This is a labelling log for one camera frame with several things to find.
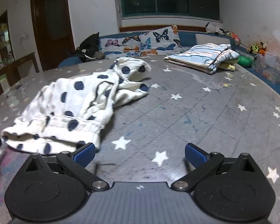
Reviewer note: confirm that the striped folded clothes stack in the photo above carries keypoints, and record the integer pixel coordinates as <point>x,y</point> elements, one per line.
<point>206,58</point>

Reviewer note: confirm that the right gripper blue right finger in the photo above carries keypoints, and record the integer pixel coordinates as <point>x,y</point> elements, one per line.
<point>205,164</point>

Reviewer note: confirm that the butterfly print pillow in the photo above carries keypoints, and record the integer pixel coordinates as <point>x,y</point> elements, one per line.
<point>163,41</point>

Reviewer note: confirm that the green round toy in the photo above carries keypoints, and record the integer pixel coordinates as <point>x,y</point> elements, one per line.
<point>245,62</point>

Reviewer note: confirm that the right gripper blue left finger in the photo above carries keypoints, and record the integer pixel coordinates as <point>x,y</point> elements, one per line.
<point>74,165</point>

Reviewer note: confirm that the wooden display cabinet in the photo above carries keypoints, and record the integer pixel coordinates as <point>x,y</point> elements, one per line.
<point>9,66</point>

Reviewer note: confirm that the white black plush toy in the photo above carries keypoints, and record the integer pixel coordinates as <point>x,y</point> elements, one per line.
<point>210,28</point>

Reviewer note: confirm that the clear plastic storage box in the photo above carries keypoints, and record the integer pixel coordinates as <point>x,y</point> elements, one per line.
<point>268,65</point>

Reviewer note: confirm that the black bag on sofa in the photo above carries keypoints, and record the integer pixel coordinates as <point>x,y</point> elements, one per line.
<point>89,49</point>

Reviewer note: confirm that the dark wooden door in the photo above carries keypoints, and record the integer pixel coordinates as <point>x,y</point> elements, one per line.
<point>52,31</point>

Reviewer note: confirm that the white navy polka dot garment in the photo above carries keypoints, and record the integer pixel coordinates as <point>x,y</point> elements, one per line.
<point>71,112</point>

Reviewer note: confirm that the plush toys pile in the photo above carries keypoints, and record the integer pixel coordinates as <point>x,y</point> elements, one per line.
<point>257,48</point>

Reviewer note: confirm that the blue sofa bench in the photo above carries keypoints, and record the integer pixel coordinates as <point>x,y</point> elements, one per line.
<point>190,39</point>

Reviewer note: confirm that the grey star tablecloth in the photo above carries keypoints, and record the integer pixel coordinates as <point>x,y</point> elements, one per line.
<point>227,112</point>

